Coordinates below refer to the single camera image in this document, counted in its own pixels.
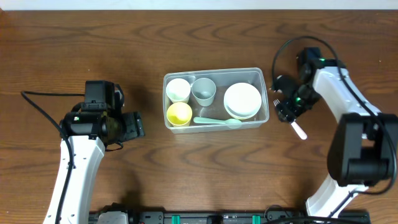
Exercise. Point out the yellow plastic cup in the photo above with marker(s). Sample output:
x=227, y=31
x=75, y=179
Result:
x=179, y=114

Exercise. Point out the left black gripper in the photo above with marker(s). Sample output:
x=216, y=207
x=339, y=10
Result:
x=134, y=125

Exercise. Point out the black mounting rail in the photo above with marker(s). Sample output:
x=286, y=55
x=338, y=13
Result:
x=117, y=213

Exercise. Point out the clear plastic storage box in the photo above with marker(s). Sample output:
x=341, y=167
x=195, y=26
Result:
x=223, y=79

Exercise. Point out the white plastic fork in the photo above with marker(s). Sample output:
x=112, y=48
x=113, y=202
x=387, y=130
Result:
x=299, y=130

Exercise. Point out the grey plastic cup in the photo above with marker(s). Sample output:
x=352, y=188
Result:
x=204, y=90

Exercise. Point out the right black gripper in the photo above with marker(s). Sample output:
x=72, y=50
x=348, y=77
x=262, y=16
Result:
x=286, y=112

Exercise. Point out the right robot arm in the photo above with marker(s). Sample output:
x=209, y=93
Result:
x=363, y=151

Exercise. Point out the white plastic bowl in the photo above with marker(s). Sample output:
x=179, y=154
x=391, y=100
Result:
x=242, y=99

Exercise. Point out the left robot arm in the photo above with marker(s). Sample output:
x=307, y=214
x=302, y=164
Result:
x=88, y=136

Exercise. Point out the white plastic cup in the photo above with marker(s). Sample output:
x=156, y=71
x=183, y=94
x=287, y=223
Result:
x=178, y=90

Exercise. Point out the mint green plastic spoon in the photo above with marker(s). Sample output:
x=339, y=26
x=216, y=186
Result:
x=231, y=123

